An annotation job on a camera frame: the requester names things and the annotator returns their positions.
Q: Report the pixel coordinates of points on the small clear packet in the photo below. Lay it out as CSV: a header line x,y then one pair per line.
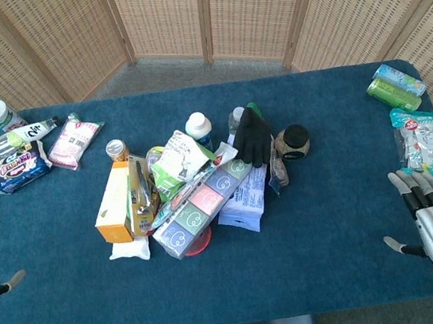
x,y
278,173

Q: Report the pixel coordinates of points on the green and white pouch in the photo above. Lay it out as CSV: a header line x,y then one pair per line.
x,y
178,159

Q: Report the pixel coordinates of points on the yellow blister pack with tool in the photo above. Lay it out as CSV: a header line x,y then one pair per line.
x,y
142,196

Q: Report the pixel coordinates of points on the orange can with silver lid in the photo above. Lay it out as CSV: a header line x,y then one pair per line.
x,y
116,150

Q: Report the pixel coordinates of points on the white bottle with blue label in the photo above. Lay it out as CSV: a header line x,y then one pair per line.
x,y
199,130

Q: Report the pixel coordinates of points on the light blue packet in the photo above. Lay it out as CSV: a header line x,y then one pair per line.
x,y
400,79

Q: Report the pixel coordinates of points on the dark blue sanitary pad pack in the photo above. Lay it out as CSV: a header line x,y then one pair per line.
x,y
19,167

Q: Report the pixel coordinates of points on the toothbrush in red white pack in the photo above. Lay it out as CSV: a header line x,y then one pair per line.
x,y
203,180

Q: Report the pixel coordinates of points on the red round lid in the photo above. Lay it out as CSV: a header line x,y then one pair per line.
x,y
200,245

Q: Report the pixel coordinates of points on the brown jar with black lid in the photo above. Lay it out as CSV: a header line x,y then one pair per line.
x,y
292,143

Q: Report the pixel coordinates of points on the woven bamboo folding screen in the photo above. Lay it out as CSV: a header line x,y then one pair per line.
x,y
196,16

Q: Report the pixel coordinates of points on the teal bag of white sachets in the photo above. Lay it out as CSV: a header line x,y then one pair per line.
x,y
428,144

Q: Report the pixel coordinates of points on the pink and white snack bag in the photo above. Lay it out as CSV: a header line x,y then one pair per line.
x,y
74,141

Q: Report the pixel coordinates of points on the black glove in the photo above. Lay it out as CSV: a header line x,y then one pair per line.
x,y
253,138

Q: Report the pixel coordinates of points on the white tissue packet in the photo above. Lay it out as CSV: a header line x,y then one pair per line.
x,y
130,250

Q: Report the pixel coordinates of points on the pastel multicolour square box pack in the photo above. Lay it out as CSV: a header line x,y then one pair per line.
x,y
202,204

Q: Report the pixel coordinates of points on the green cylindrical can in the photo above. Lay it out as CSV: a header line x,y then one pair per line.
x,y
392,95

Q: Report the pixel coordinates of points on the yellow and white box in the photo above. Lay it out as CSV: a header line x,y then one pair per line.
x,y
112,202

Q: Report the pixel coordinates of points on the clear plastic water bottle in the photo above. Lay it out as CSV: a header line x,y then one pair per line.
x,y
236,121

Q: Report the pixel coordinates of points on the white cup with green label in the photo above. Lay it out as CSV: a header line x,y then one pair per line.
x,y
1,115

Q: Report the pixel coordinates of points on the white and blue refill bag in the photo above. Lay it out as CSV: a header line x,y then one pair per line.
x,y
246,202

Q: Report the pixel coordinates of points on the blue felt table cover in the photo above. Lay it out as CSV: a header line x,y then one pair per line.
x,y
233,280

